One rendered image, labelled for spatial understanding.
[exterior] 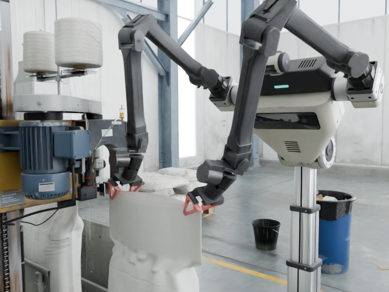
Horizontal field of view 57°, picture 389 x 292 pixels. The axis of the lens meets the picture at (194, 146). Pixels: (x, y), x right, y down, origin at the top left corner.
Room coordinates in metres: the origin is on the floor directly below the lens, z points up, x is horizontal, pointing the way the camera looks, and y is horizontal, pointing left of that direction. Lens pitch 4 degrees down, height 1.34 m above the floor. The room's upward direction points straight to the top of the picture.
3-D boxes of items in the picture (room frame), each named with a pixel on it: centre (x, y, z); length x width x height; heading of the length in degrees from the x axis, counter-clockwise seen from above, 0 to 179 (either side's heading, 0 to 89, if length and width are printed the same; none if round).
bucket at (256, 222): (3.68, -0.74, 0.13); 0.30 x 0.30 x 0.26
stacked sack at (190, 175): (5.08, 0.22, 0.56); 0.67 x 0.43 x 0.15; 51
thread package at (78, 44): (1.31, 0.41, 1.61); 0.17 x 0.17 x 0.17
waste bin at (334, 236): (3.20, -1.19, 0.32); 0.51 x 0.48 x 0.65; 141
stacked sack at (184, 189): (4.93, 0.06, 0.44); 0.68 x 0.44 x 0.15; 141
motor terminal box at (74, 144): (1.16, 0.39, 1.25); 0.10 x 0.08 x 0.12; 166
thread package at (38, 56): (1.47, 0.61, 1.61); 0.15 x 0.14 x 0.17; 51
